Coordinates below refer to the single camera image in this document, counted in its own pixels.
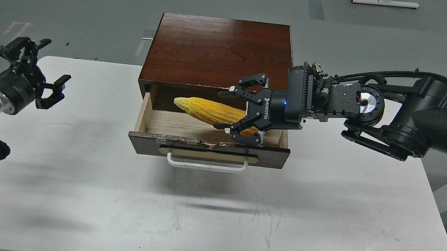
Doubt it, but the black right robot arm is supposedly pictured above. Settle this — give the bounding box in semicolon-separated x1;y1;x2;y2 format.
214;63;447;161

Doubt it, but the white table leg base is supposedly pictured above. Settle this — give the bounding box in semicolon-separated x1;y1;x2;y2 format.
351;0;420;10

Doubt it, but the yellow corn cob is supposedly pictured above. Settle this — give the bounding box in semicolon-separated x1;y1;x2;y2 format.
173;97;246;126

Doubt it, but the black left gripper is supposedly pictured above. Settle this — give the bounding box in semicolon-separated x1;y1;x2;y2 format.
0;37;71;115

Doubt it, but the wooden drawer with white handle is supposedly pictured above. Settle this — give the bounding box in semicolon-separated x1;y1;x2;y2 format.
128;81;291;169

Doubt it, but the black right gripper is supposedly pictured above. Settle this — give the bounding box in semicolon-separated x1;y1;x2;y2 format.
213;65;315;147

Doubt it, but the dark wooden cabinet box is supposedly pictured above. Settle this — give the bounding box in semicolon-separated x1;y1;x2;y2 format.
138;13;293;94

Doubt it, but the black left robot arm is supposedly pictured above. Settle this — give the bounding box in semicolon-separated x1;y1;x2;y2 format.
0;37;71;161

